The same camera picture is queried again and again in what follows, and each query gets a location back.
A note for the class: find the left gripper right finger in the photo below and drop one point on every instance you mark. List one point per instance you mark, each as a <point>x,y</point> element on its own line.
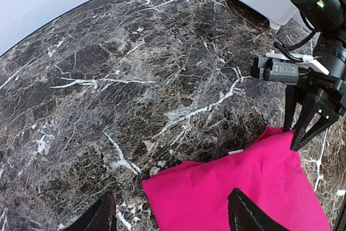
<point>246,215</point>

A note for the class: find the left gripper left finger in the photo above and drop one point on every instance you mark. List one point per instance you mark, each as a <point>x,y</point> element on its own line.
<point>100,216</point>

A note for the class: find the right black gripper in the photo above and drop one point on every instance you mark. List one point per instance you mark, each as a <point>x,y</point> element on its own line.
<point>304,74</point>

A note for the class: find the red t-shirt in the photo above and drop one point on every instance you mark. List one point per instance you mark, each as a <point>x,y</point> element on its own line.
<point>194,196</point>

